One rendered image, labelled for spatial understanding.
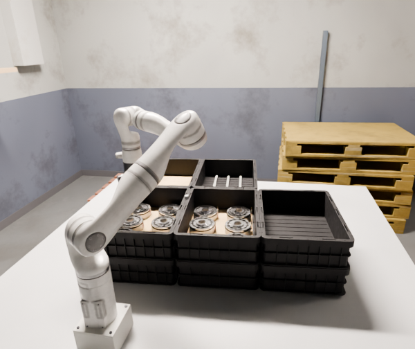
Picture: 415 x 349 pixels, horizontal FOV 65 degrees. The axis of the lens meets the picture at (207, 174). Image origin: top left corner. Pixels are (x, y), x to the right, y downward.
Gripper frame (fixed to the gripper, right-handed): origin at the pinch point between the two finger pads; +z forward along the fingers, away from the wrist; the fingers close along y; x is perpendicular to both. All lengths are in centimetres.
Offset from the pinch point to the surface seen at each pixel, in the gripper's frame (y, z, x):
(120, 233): -13.4, 5.2, -17.4
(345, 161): 189, 35, 32
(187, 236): 4.7, 5.1, -32.6
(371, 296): 55, 27, -72
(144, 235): -7.0, 5.3, -22.8
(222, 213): 33.8, 14.5, -12.3
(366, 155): 200, 29, 22
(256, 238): 22, 5, -47
